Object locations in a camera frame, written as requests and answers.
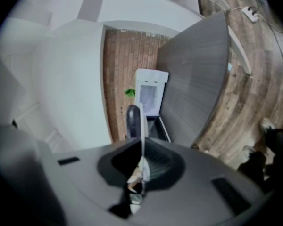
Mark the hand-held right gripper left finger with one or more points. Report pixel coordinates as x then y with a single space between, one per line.
119 160

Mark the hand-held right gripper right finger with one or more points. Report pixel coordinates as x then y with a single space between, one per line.
162 163

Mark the dark purple eggplant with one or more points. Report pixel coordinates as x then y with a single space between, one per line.
133 121

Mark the white microwave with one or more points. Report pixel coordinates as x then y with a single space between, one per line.
151 91

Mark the green leafy vegetable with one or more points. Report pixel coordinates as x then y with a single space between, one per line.
130 92

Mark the beige shoe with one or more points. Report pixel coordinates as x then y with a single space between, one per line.
248 150
267 124

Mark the white table leg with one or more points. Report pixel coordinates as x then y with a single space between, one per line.
240 52

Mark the white power strip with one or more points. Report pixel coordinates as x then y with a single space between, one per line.
250 14

